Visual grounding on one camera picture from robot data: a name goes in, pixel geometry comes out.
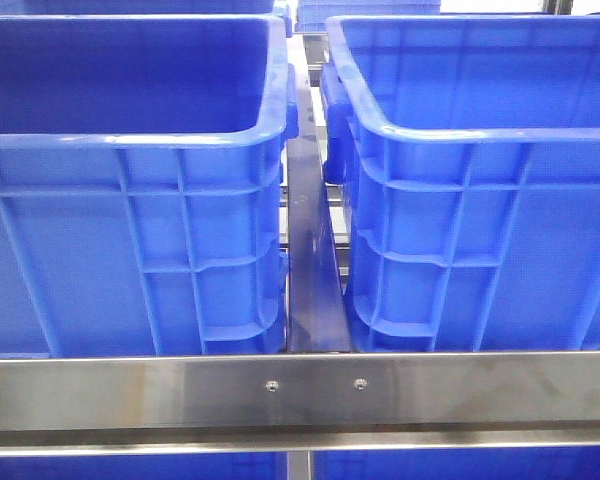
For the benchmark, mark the blue crate far centre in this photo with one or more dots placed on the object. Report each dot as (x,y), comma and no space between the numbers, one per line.
(311,15)

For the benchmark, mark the blue crate front right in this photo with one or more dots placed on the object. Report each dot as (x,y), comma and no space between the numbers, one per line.
(468,150)

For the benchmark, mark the steel centre divider rail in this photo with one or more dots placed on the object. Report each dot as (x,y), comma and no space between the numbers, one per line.
(317,317)

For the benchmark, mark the blue crate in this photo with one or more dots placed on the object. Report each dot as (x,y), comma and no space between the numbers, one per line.
(279,9)
(468,150)
(311,15)
(140,171)

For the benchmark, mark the blue crate rear left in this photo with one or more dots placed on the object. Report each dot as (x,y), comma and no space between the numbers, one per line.
(279,9)

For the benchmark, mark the blue crate lower shelf left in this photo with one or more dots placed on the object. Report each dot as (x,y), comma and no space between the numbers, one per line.
(178,466)

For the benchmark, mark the blue crate lower shelf right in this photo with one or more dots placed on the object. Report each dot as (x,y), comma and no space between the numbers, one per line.
(495,463)

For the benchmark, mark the blue crate front left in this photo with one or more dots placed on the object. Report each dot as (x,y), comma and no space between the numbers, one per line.
(140,171)

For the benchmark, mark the blue crate shelf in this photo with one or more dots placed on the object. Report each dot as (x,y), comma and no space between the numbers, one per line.
(495,463)
(178,466)

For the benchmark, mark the steel front shelf rail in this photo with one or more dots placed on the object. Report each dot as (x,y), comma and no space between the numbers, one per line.
(295,402)

